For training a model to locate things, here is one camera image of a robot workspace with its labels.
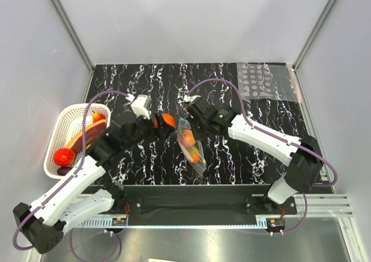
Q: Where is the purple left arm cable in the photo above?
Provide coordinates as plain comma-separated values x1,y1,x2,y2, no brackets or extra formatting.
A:
12,90,134,261

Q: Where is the clear zip bag blue zipper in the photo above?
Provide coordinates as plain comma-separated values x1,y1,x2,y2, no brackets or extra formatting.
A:
177,118,207,176

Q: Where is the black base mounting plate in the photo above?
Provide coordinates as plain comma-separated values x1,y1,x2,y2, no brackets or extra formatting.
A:
56,183,334,227

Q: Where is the white plastic basket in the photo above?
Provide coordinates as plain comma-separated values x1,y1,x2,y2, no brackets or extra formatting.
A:
43,103,111,179

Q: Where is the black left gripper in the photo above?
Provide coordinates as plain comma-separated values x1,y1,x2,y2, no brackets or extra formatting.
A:
123,110,174,150

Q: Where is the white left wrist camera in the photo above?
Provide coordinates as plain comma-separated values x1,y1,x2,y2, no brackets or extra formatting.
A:
130,94,151,119

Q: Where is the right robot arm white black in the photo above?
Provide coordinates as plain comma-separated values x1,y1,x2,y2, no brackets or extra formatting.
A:
184,96,323,214

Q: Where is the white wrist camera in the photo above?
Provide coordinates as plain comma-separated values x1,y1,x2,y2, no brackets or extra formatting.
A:
184,95,200,103
130,94,151,119

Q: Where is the red pepper toy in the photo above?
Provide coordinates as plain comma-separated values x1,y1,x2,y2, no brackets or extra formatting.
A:
92,112,106,123

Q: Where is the purple eggplant toy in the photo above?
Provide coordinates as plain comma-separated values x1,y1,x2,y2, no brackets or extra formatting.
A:
57,166,72,176

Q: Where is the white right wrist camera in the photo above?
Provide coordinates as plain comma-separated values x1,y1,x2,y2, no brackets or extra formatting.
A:
184,95,200,103

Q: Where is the connector board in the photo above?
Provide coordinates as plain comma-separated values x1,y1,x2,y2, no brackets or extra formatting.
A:
111,215,128,226
267,217,286,232

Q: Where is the right connector board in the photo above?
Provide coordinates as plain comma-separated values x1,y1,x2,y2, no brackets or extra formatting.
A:
267,217,286,232

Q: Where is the green orange mango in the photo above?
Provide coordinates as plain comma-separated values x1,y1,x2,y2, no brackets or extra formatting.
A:
186,145,202,163

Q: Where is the peach toy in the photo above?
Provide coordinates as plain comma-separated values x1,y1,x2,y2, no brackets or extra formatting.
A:
179,129,196,148

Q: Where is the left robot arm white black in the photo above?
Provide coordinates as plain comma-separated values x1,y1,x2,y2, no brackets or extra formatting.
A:
13,114,177,254

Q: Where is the red tomato toy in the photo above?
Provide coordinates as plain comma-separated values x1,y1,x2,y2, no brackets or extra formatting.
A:
53,148,76,167

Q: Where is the orange pumpkin toy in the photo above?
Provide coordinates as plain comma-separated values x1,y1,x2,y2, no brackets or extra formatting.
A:
161,114,177,128

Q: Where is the left connector board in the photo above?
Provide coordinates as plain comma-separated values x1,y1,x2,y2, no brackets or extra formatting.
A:
111,215,128,226

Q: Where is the clear bags pink dots stack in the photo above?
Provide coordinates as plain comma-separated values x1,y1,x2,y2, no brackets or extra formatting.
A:
237,63,302,103

